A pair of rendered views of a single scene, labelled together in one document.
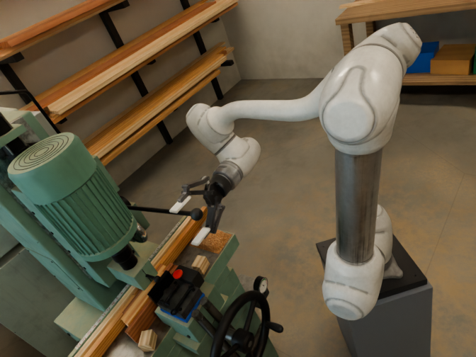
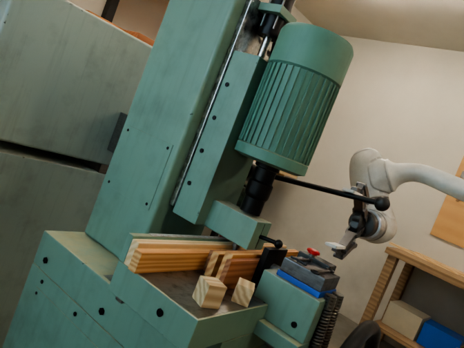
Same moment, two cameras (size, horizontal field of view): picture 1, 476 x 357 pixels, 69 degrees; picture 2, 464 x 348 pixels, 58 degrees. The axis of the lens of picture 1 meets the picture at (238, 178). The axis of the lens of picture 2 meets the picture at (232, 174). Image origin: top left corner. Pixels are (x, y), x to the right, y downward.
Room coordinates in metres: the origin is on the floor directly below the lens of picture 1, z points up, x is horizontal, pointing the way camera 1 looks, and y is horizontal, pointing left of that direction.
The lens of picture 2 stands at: (-0.16, 0.64, 1.18)
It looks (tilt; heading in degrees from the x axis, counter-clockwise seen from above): 4 degrees down; 350
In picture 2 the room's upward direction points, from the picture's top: 21 degrees clockwise
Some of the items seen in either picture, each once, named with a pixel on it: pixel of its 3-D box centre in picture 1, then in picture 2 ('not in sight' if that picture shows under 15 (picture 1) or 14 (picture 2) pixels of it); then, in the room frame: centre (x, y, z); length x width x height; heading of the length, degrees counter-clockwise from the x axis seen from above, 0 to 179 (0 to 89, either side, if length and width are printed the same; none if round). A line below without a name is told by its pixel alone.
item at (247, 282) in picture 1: (250, 290); not in sight; (0.89, 0.12, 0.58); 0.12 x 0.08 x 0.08; 46
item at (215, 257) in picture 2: (148, 295); (237, 263); (0.75, 0.40, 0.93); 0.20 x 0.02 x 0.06; 136
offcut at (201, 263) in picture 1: (200, 264); not in sight; (0.80, 0.22, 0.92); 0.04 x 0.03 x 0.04; 142
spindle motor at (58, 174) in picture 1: (78, 199); (293, 102); (0.80, 0.41, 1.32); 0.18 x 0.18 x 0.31
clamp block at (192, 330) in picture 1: (190, 306); (297, 301); (0.66, 0.27, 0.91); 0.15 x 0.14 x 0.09; 136
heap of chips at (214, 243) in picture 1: (208, 236); not in sight; (0.91, 0.18, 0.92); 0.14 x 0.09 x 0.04; 46
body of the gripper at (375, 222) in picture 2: (214, 191); (360, 222); (0.90, 0.08, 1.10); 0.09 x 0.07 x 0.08; 135
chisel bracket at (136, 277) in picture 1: (133, 270); (236, 226); (0.81, 0.42, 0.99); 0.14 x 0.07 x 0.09; 46
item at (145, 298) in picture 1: (151, 302); (246, 267); (0.71, 0.39, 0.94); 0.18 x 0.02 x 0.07; 136
